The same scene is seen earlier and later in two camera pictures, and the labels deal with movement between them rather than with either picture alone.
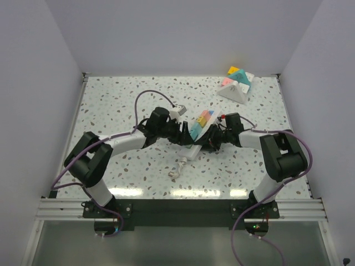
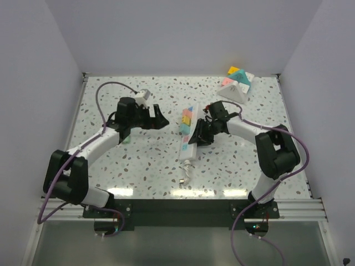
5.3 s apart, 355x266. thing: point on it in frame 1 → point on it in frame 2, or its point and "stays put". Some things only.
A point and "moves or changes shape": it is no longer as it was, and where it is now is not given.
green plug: (189, 146) moves or changes shape
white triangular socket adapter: (236, 92) stays put
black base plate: (181, 213) stays put
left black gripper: (182, 138) → (155, 123)
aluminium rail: (286, 210) stays put
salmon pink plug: (206, 114) moves or changes shape
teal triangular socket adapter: (241, 76) stays put
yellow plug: (202, 121) moves or changes shape
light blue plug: (196, 129) moves or changes shape
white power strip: (206, 119) moves or changes shape
